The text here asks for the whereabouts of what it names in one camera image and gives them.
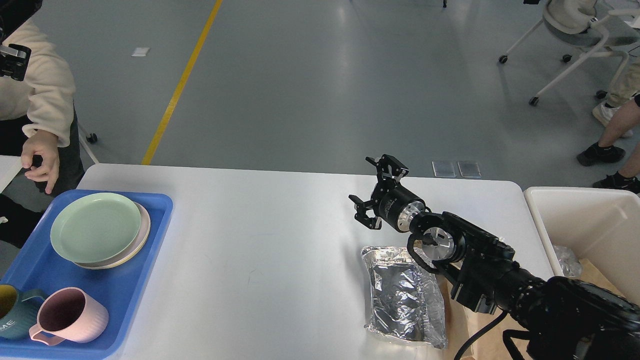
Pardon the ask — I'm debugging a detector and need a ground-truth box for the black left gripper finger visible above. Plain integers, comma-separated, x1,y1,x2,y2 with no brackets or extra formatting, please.
0,44,32,82

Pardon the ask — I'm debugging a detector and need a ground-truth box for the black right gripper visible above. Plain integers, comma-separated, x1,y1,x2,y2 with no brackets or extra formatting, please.
349,153,426,233

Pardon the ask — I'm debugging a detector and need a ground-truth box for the green ceramic plate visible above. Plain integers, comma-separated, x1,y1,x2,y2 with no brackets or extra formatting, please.
50,193,142,264

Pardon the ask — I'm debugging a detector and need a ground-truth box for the dark green ceramic mug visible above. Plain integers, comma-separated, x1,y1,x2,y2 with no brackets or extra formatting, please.
0,284,48,340

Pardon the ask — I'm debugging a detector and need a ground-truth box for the pink ceramic mug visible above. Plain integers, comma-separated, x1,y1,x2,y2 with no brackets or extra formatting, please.
29,287,109,346

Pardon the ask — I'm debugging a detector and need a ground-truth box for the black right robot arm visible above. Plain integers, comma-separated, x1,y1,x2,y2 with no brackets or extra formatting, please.
349,153,639,360

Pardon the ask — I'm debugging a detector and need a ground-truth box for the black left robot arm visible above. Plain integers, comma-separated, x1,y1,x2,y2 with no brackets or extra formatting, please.
0,0,42,82

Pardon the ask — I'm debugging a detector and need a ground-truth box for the person in cream sweater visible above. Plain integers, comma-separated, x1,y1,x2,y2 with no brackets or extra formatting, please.
0,20,86,251

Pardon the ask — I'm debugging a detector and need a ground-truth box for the left floor socket plate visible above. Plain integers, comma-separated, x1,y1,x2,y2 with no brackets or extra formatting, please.
432,161,457,179

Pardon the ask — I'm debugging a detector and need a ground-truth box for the floor socket plate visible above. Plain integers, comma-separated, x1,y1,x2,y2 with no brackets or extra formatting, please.
432,161,457,179
457,161,483,179

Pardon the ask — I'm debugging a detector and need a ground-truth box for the right floor socket plate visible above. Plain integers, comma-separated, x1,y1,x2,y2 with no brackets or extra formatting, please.
457,161,483,179

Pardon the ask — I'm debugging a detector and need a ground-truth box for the white chair near person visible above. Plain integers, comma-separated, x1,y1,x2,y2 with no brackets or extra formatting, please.
77,123,101,164

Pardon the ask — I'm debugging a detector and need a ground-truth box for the silver foil bag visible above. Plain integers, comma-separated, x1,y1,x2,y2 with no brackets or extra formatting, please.
360,246,449,349

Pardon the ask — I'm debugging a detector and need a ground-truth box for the brown paper bag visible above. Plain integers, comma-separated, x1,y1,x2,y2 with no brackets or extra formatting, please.
436,259,627,360

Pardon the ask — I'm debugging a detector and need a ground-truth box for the blue plastic tray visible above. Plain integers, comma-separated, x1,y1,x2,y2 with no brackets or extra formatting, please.
0,189,173,360

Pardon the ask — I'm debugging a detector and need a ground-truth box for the pink ceramic plate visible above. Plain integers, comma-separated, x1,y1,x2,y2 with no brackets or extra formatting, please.
74,202,151,271

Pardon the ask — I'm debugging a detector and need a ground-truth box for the white plastic bin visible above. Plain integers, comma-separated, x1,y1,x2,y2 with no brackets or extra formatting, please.
524,186,640,303

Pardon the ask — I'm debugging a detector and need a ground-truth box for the person in white shorts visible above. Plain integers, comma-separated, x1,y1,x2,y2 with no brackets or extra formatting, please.
576,95,640,195

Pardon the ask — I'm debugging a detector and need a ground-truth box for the person in beige trousers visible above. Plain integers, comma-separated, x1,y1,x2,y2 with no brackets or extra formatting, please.
592,58,640,127

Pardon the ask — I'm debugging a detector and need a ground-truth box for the white office chair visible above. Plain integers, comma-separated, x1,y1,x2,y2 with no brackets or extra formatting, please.
498,0,640,107

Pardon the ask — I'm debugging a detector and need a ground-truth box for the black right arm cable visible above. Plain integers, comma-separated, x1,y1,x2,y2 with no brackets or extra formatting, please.
452,310,508,360

